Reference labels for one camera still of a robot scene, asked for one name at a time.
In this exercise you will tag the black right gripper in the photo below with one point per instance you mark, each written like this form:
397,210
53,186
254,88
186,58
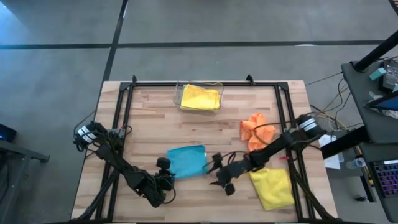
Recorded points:
231,172

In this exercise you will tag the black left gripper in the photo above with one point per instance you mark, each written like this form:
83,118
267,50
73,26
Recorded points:
164,183

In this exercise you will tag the blue microfiber towel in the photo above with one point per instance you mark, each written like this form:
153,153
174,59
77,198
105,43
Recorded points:
186,161

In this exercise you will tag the yellow microfiber towel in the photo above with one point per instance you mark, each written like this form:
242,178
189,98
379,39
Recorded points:
273,189
200,98

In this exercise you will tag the orange microfiber towel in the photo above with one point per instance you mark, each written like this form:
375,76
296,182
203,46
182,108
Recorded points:
252,127

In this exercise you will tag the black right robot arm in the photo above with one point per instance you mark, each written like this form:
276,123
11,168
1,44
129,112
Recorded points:
273,149

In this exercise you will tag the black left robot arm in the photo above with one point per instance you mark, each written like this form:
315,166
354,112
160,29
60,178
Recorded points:
124,171

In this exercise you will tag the clear plastic bin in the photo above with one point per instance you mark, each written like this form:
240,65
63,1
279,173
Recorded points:
176,96

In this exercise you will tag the white paper sheet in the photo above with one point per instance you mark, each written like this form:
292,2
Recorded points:
332,162

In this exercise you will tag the black support beam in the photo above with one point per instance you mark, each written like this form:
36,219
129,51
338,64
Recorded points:
345,143

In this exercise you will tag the clear water bottle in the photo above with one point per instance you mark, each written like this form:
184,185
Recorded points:
357,163

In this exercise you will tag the black metal stand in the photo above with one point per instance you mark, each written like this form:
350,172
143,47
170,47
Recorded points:
28,153

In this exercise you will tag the small black floor object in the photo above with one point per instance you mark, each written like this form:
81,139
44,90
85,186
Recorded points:
360,198

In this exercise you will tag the black device with blue light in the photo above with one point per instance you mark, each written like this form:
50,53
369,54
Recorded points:
7,133

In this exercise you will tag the backlit keyboard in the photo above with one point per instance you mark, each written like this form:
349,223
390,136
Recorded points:
387,179

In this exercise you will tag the grey side table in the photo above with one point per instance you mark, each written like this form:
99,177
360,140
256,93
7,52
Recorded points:
382,130

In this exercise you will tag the grey desk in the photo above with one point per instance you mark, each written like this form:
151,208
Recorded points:
391,211

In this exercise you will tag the tablet with dark screen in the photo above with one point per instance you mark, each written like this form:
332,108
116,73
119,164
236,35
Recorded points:
387,102

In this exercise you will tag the small teal box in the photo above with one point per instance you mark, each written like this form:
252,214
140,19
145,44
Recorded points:
377,74

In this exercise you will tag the black electronic device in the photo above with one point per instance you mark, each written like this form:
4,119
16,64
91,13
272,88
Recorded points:
390,77

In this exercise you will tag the black pole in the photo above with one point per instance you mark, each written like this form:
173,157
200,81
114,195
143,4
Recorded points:
376,53

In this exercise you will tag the black aluminium table frame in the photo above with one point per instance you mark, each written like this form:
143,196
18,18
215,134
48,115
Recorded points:
155,84

